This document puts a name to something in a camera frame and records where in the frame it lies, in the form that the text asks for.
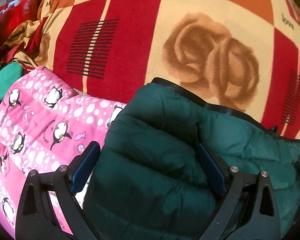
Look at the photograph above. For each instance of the red orange rose blanket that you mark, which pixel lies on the red orange rose blanket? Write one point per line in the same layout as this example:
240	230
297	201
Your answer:
242	54

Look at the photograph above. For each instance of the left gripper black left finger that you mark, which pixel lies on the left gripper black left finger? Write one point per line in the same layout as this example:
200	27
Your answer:
36	218

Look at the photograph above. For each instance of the teal green garment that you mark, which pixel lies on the teal green garment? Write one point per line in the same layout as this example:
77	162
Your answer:
8	75

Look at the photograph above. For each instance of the pink penguin quilt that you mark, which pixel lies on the pink penguin quilt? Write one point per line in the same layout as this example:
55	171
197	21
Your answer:
44	123

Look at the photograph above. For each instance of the red crumpled clothes pile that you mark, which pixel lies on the red crumpled clothes pile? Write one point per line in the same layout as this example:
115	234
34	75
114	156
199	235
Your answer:
10	19

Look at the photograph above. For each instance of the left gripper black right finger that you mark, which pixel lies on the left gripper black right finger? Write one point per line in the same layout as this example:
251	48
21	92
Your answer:
247	206

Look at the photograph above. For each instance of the dark green puffer jacket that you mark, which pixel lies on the dark green puffer jacket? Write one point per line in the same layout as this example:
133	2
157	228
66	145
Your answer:
148	183

